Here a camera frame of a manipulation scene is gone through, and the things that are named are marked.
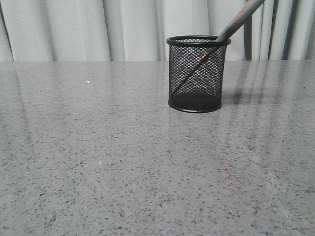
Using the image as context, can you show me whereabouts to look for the white pleated curtain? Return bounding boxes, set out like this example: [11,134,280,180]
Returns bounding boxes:
[0,0,315,62]

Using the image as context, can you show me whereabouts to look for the grey handled scissors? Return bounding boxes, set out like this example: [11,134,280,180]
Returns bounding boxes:
[172,0,264,94]

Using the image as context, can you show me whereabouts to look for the black mesh pen holder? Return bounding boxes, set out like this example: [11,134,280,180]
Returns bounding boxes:
[166,35,231,113]

